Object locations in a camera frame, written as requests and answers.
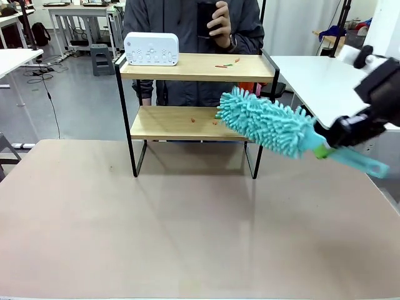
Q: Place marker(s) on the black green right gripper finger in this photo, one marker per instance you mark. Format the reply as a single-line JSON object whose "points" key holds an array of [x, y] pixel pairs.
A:
{"points": [[347, 123], [359, 136]]}

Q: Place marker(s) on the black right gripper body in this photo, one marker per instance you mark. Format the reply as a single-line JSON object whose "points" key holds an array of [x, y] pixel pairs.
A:
{"points": [[382, 84]]}

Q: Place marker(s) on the teal microfiber duster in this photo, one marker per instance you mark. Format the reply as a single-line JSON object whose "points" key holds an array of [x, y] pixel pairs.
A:
{"points": [[265, 122]]}

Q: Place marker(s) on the black smartphone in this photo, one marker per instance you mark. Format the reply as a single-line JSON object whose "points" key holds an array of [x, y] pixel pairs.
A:
{"points": [[203, 18]]}

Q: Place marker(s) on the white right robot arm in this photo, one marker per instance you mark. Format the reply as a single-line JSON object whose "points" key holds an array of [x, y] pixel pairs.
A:
{"points": [[347, 53]]}

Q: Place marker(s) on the two-tier wooden black-framed shelf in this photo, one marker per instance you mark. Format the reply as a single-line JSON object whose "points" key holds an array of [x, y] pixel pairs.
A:
{"points": [[197, 67]]}

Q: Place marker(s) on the person's left hand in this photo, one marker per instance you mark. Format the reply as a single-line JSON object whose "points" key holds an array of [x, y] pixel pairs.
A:
{"points": [[222, 23]]}

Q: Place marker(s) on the large white table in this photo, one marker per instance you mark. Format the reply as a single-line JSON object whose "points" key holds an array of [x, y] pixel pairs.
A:
{"points": [[318, 81]]}

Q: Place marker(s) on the wooden background table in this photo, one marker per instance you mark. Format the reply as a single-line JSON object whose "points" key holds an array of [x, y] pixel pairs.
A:
{"points": [[328, 40]]}

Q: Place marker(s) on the black stand poles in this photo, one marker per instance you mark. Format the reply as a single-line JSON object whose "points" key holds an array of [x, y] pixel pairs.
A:
{"points": [[341, 25]]}

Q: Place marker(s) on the blue cloth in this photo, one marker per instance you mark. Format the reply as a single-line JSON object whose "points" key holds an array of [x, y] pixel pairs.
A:
{"points": [[331, 32]]}

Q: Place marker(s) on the orange stool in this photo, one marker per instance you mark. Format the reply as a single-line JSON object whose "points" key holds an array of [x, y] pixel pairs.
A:
{"points": [[248, 87]]}

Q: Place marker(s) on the long orange scrap piece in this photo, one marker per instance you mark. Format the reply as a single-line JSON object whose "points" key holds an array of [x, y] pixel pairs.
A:
{"points": [[220, 66]]}

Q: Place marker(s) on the dark wristwatch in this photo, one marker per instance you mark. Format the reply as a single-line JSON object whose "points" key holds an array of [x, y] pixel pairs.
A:
{"points": [[232, 42]]}

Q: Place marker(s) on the person in grey jacket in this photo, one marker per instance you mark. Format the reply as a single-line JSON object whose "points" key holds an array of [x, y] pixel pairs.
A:
{"points": [[184, 22]]}

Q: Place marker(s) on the white sound machine box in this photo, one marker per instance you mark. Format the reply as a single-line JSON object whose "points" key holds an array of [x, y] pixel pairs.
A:
{"points": [[151, 49]]}

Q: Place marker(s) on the grey plastic step stool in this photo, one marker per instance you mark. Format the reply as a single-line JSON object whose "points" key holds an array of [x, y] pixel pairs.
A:
{"points": [[102, 59]]}

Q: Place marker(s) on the white-framed lab desk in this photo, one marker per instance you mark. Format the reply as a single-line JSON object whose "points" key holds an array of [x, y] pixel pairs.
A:
{"points": [[84, 9]]}

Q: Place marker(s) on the black power adapter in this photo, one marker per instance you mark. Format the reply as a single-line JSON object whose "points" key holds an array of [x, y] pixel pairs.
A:
{"points": [[42, 71]]}

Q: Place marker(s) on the black backpack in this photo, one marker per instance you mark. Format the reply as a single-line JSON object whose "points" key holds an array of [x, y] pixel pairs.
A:
{"points": [[40, 34]]}

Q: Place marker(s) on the white floor power strip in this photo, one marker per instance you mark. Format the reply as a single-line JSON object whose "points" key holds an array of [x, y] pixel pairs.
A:
{"points": [[24, 145]]}

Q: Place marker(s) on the black tripod pole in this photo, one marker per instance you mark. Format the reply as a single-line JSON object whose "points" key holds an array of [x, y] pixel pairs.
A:
{"points": [[28, 25]]}

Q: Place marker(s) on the white side table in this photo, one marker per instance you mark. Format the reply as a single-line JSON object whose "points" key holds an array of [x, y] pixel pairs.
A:
{"points": [[15, 59]]}

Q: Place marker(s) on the grey chair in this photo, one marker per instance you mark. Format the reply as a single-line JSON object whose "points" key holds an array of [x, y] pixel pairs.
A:
{"points": [[7, 156]]}

